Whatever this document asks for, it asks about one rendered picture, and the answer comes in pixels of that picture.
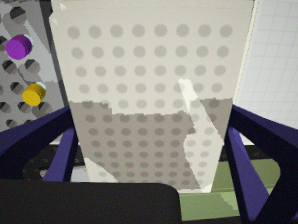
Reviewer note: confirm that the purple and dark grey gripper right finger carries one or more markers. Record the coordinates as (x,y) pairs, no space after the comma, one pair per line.
(278,141)

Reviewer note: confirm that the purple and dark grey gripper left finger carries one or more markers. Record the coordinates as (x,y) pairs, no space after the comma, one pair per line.
(20,144)

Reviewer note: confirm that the white rectangular block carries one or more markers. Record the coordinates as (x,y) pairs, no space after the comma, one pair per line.
(268,78)

